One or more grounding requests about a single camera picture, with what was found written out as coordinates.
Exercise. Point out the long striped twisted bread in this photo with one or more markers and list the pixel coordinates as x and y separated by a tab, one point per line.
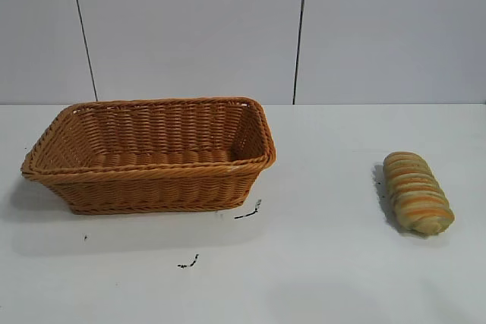
415	191

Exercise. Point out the brown woven wicker basket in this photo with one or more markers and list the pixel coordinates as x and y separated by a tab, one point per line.
152	187

